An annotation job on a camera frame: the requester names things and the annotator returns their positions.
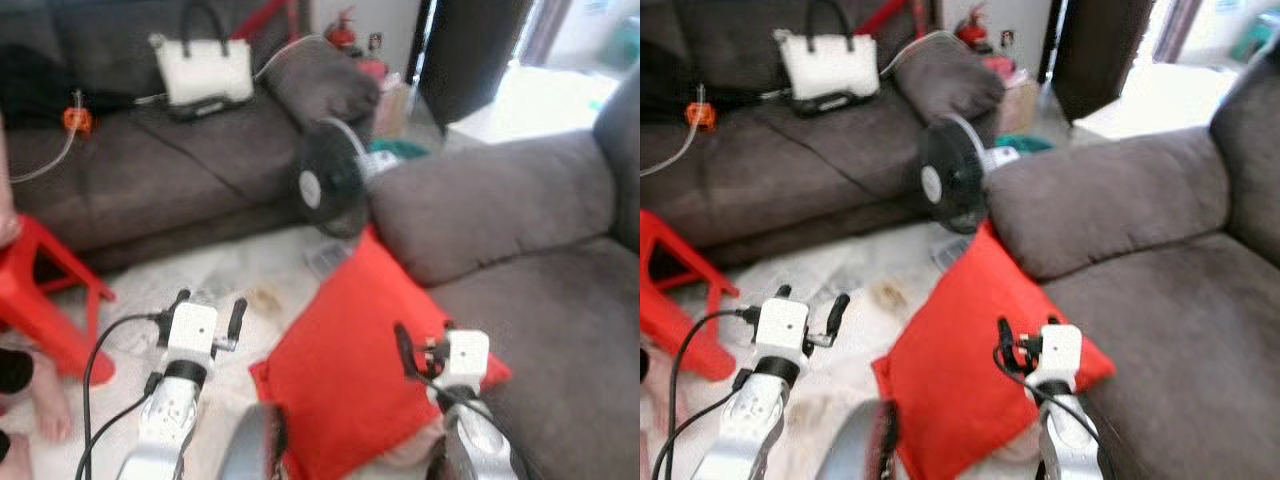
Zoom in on red pillow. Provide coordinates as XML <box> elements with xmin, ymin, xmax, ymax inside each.
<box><xmin>249</xmin><ymin>224</ymin><xmax>512</xmax><ymax>480</ymax></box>
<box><xmin>871</xmin><ymin>219</ymin><xmax>1117</xmax><ymax>480</ymax></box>

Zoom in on dark brown two-seat sofa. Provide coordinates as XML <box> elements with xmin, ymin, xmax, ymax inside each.
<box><xmin>368</xmin><ymin>68</ymin><xmax>641</xmax><ymax>480</ymax></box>
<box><xmin>985</xmin><ymin>48</ymin><xmax>1280</xmax><ymax>480</ymax></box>

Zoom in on dark brown long sofa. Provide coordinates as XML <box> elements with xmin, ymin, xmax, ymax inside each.
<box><xmin>0</xmin><ymin>0</ymin><xmax>382</xmax><ymax>273</ymax></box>
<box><xmin>640</xmin><ymin>0</ymin><xmax>1007</xmax><ymax>267</ymax></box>

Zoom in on red plastic stool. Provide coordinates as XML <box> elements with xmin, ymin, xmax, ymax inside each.
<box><xmin>640</xmin><ymin>207</ymin><xmax>742</xmax><ymax>382</ymax></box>
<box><xmin>0</xmin><ymin>214</ymin><xmax>117</xmax><ymax>387</ymax></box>

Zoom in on bare person leg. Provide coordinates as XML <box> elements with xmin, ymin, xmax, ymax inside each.
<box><xmin>640</xmin><ymin>345</ymin><xmax>665</xmax><ymax>480</ymax></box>
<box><xmin>0</xmin><ymin>345</ymin><xmax>77</xmax><ymax>480</ymax></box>

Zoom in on black electric fan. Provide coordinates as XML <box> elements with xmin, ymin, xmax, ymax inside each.
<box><xmin>295</xmin><ymin>117</ymin><xmax>401</xmax><ymax>239</ymax></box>
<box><xmin>919</xmin><ymin>113</ymin><xmax>1022</xmax><ymax>236</ymax></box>

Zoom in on teal object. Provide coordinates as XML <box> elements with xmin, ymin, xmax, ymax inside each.
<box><xmin>995</xmin><ymin>133</ymin><xmax>1054</xmax><ymax>157</ymax></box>
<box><xmin>370</xmin><ymin>138</ymin><xmax>432</xmax><ymax>162</ymax></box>

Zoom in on small orange object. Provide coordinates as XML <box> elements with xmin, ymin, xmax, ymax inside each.
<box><xmin>62</xmin><ymin>90</ymin><xmax>94</xmax><ymax>137</ymax></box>
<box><xmin>685</xmin><ymin>87</ymin><xmax>719</xmax><ymax>132</ymax></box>

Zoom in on cardboard box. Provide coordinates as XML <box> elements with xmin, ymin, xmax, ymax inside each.
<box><xmin>375</xmin><ymin>80</ymin><xmax>414</xmax><ymax>141</ymax></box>
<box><xmin>1000</xmin><ymin>78</ymin><xmax>1042</xmax><ymax>137</ymax></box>

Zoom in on red bar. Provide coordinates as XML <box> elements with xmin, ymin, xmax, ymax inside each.
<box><xmin>235</xmin><ymin>0</ymin><xmax>302</xmax><ymax>42</ymax></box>
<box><xmin>855</xmin><ymin>0</ymin><xmax>927</xmax><ymax>40</ymax></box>

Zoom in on red fire extinguisher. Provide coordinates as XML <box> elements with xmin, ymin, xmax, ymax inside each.
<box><xmin>955</xmin><ymin>4</ymin><xmax>992</xmax><ymax>50</ymax></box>
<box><xmin>325</xmin><ymin>5</ymin><xmax>360</xmax><ymax>52</ymax></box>

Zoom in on bright glass door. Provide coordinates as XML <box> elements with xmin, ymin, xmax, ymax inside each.
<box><xmin>1140</xmin><ymin>0</ymin><xmax>1280</xmax><ymax>76</ymax></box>
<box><xmin>520</xmin><ymin>0</ymin><xmax>641</xmax><ymax>76</ymax></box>

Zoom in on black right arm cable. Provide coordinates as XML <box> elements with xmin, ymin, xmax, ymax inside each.
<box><xmin>400</xmin><ymin>355</ymin><xmax>546</xmax><ymax>480</ymax></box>
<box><xmin>993</xmin><ymin>340</ymin><xmax>1113</xmax><ymax>480</ymax></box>

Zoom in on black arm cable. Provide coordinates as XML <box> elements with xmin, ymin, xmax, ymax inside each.
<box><xmin>400</xmin><ymin>355</ymin><xmax>546</xmax><ymax>480</ymax></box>
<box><xmin>78</xmin><ymin>312</ymin><xmax>169</xmax><ymax>480</ymax></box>
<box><xmin>993</xmin><ymin>340</ymin><xmax>1113</xmax><ymax>480</ymax></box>
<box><xmin>652</xmin><ymin>307</ymin><xmax>758</xmax><ymax>480</ymax></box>

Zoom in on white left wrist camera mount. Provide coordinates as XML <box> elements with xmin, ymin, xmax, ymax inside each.
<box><xmin>755</xmin><ymin>297</ymin><xmax>810</xmax><ymax>360</ymax></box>
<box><xmin>168</xmin><ymin>302</ymin><xmax>220</xmax><ymax>360</ymax></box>

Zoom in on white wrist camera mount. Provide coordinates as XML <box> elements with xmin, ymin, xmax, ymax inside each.
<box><xmin>445</xmin><ymin>330</ymin><xmax>492</xmax><ymax>392</ymax></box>
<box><xmin>755</xmin><ymin>297</ymin><xmax>810</xmax><ymax>360</ymax></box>
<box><xmin>1038</xmin><ymin>323</ymin><xmax>1084</xmax><ymax>387</ymax></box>
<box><xmin>168</xmin><ymin>302</ymin><xmax>220</xmax><ymax>360</ymax></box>

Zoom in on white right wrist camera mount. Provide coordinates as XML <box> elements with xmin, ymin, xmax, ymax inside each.
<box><xmin>445</xmin><ymin>330</ymin><xmax>492</xmax><ymax>392</ymax></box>
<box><xmin>1038</xmin><ymin>323</ymin><xmax>1084</xmax><ymax>387</ymax></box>

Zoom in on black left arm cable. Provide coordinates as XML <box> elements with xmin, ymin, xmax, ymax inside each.
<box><xmin>78</xmin><ymin>312</ymin><xmax>169</xmax><ymax>480</ymax></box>
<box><xmin>652</xmin><ymin>307</ymin><xmax>758</xmax><ymax>480</ymax></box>

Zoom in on white hose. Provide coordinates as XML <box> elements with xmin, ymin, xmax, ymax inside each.
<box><xmin>640</xmin><ymin>30</ymin><xmax>951</xmax><ymax>179</ymax></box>
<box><xmin>10</xmin><ymin>35</ymin><xmax>326</xmax><ymax>184</ymax></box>

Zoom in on white handbag black handles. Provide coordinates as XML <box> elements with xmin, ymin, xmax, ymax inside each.
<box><xmin>774</xmin><ymin>0</ymin><xmax>882</xmax><ymax>117</ymax></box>
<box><xmin>149</xmin><ymin>0</ymin><xmax>257</xmax><ymax>122</ymax></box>

